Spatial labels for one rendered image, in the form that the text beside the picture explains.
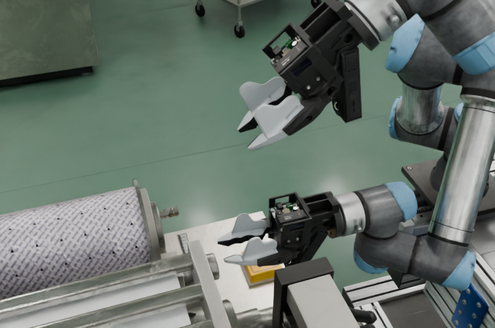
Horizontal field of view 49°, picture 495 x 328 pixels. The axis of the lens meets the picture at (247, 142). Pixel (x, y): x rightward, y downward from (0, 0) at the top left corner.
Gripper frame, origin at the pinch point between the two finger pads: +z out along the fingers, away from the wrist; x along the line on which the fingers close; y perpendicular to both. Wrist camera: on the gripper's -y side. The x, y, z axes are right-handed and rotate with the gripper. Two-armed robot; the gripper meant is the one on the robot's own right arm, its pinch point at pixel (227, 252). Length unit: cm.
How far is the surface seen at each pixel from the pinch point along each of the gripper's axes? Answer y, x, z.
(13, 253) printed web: 21.0, 9.8, 30.1
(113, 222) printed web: 21.6, 9.0, 17.8
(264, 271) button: -16.6, -6.8, -9.5
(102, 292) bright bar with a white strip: 36, 31, 19
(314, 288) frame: 35, 36, 2
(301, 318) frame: 35, 38, 5
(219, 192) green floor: -109, -131, -32
